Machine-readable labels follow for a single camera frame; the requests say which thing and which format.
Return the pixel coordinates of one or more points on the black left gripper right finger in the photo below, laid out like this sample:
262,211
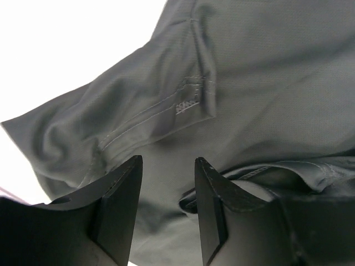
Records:
239,228

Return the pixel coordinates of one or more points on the grey t-shirt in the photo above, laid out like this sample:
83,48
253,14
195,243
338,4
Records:
262,90

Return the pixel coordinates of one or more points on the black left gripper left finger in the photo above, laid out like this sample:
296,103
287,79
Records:
91,226

